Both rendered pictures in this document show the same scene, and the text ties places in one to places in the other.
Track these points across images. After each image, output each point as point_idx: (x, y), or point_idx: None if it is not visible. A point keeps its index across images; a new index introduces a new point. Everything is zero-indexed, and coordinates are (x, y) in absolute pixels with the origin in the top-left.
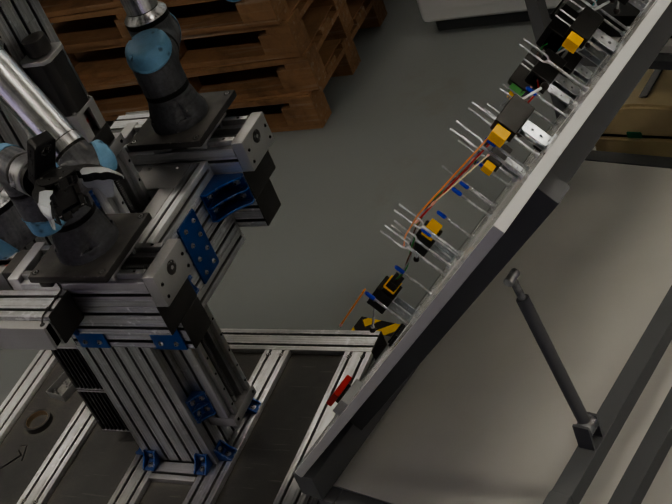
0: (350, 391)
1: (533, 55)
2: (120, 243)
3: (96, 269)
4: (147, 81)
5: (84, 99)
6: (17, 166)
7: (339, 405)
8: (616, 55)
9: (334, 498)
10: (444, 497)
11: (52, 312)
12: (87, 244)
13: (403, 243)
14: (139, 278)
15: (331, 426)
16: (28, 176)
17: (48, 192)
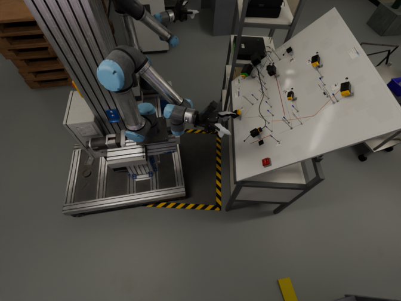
0: (270, 161)
1: (314, 68)
2: (164, 128)
3: (163, 137)
4: None
5: (137, 80)
6: (190, 114)
7: (268, 165)
8: (367, 70)
9: (243, 183)
10: (268, 176)
11: (145, 153)
12: (156, 130)
13: (276, 120)
14: (172, 137)
15: (265, 171)
16: (199, 117)
17: (218, 124)
